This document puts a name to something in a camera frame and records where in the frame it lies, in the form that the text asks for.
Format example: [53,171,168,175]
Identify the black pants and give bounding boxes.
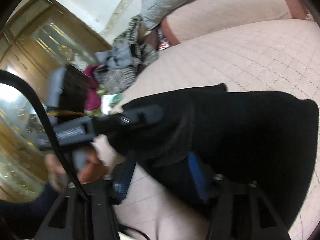
[106,84,319,227]

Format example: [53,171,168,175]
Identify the person's left hand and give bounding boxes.
[45,149,118,193]

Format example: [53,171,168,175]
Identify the magenta garment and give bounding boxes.
[82,64,100,111]

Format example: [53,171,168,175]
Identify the green floral fabric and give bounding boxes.
[92,84,107,116]

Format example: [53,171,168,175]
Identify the white glove green cuff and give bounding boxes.
[100,93,123,115]

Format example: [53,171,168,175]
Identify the houndstooth tweed garment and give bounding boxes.
[93,15,159,94]

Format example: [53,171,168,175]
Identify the wooden glass cabinet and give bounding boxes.
[1,0,110,202]

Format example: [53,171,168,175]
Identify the grey-blue garment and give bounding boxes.
[95,43,133,69]

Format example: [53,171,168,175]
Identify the colourful small package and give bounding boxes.
[156,27,170,50]

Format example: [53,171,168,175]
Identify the pink quilted bed cover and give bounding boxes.
[115,20,319,239]

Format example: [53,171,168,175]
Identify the pink quilted bolster pillow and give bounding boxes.
[161,0,313,46]

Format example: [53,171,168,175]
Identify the black cable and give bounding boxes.
[0,69,151,240]

